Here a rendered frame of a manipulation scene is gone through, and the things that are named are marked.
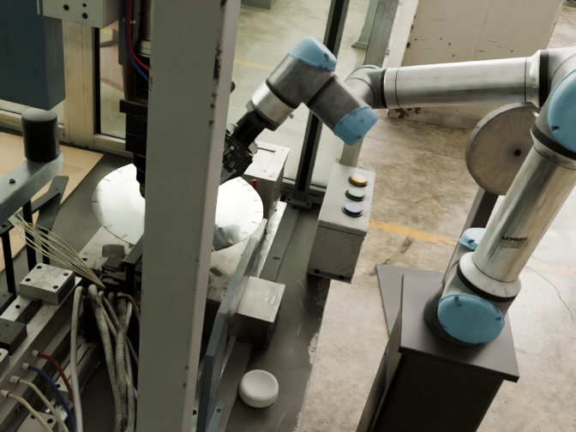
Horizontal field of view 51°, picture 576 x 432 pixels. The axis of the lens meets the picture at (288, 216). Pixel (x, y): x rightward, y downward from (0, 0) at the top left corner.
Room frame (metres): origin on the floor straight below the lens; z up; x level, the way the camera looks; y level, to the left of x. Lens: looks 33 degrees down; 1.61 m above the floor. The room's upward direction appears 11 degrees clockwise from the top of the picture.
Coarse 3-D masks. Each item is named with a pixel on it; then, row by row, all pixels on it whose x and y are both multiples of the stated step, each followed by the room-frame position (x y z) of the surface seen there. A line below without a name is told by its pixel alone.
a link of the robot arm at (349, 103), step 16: (336, 80) 0.99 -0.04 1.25; (352, 80) 1.05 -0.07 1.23; (320, 96) 0.96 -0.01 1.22; (336, 96) 0.97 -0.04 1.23; (352, 96) 0.98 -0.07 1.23; (368, 96) 1.02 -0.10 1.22; (320, 112) 0.96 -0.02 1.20; (336, 112) 0.95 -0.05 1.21; (352, 112) 0.95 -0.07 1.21; (368, 112) 0.97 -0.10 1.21; (336, 128) 0.95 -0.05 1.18; (352, 128) 0.95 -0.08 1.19; (368, 128) 0.95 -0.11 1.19; (352, 144) 0.96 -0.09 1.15
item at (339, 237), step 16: (336, 176) 1.30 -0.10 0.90; (368, 176) 1.33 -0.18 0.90; (336, 192) 1.22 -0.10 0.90; (368, 192) 1.25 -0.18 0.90; (336, 208) 1.15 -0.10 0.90; (368, 208) 1.18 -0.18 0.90; (320, 224) 1.09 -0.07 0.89; (336, 224) 1.09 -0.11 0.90; (352, 224) 1.10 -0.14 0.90; (368, 224) 1.11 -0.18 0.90; (320, 240) 1.09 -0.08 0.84; (336, 240) 1.09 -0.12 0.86; (352, 240) 1.08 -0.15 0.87; (320, 256) 1.09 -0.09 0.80; (336, 256) 1.09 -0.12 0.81; (352, 256) 1.08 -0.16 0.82; (320, 272) 1.10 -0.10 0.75; (336, 272) 1.09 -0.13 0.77; (352, 272) 1.08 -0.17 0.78
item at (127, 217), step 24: (120, 168) 1.05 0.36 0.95; (96, 192) 0.95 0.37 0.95; (120, 192) 0.97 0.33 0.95; (240, 192) 1.05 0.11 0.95; (96, 216) 0.88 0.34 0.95; (120, 216) 0.89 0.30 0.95; (216, 216) 0.95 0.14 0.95; (240, 216) 0.97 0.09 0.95; (216, 240) 0.88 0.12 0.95; (240, 240) 0.89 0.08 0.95
